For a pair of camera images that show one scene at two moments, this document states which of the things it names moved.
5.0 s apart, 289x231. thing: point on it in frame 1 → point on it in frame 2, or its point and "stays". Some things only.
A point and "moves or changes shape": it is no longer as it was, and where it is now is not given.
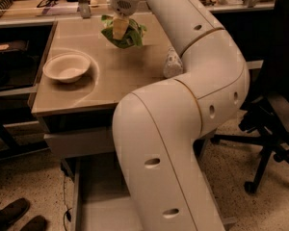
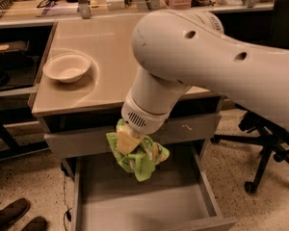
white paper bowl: x=66 y=67 stays
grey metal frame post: x=84 y=6 stays
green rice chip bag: x=133 y=37 moves or changes shape
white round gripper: x=125 y=4 → x=144 y=116
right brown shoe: x=38 y=223 stays
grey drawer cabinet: x=82 y=81 stays
